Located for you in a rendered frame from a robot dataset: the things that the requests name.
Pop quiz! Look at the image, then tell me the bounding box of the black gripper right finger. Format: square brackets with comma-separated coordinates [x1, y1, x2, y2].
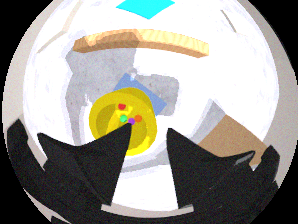
[165, 128, 255, 210]

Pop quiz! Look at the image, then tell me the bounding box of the yellow cup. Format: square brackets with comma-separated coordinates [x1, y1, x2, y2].
[88, 87, 158, 156]

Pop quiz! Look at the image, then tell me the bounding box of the white flat block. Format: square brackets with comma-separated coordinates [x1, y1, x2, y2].
[36, 0, 82, 53]

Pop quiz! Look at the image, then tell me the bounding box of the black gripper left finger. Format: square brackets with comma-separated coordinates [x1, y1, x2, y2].
[37, 123, 132, 206]

